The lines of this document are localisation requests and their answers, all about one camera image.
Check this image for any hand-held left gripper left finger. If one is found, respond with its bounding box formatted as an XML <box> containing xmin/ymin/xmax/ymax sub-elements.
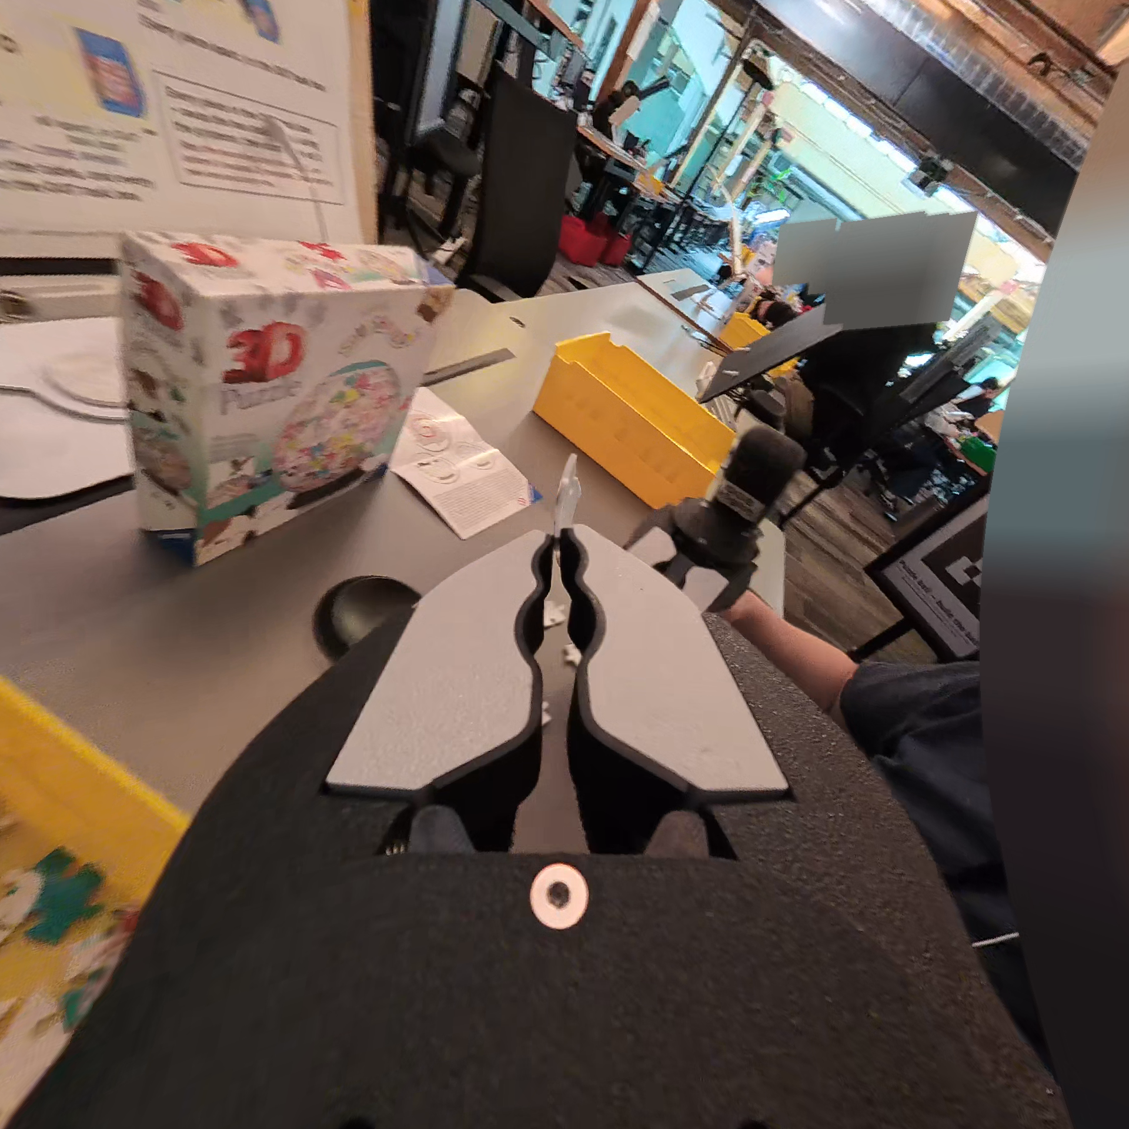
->
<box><xmin>327</xmin><ymin>529</ymin><xmax>554</xmax><ymax>833</ymax></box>

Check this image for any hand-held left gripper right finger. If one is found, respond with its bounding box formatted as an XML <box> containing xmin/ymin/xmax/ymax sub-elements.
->
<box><xmin>569</xmin><ymin>527</ymin><xmax>792</xmax><ymax>841</ymax></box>

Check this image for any yellow plastic bin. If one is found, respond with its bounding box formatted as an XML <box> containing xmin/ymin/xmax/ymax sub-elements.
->
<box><xmin>0</xmin><ymin>680</ymin><xmax>190</xmax><ymax>1129</ymax></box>
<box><xmin>534</xmin><ymin>332</ymin><xmax>742</xmax><ymax>513</ymax></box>

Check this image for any pile of puzzle pieces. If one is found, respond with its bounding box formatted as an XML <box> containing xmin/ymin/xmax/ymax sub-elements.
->
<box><xmin>0</xmin><ymin>847</ymin><xmax>151</xmax><ymax>1103</ymax></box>

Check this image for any person's right forearm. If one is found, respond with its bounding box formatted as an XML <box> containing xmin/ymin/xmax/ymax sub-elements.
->
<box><xmin>725</xmin><ymin>587</ymin><xmax>860</xmax><ymax>711</ymax></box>

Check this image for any colourful puzzle box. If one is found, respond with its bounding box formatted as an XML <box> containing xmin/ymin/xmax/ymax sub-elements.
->
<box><xmin>121</xmin><ymin>230</ymin><xmax>455</xmax><ymax>566</ymax></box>

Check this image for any black framed marker sign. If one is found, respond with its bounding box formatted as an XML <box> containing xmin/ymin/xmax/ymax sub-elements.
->
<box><xmin>866</xmin><ymin>490</ymin><xmax>993</xmax><ymax>662</ymax></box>

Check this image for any white printed leaflet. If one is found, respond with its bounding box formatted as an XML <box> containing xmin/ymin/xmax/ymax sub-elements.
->
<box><xmin>389</xmin><ymin>388</ymin><xmax>539</xmax><ymax>539</ymax></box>

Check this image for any white stand base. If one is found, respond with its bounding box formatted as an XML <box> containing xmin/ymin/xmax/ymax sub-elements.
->
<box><xmin>0</xmin><ymin>314</ymin><xmax>139</xmax><ymax>504</ymax></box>

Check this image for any wooden easel board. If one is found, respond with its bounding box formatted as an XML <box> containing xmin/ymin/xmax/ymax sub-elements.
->
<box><xmin>350</xmin><ymin>0</ymin><xmax>382</xmax><ymax>248</ymax></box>

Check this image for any printed instruction sheet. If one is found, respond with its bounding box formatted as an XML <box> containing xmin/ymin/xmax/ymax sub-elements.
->
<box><xmin>0</xmin><ymin>0</ymin><xmax>358</xmax><ymax>239</ymax></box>

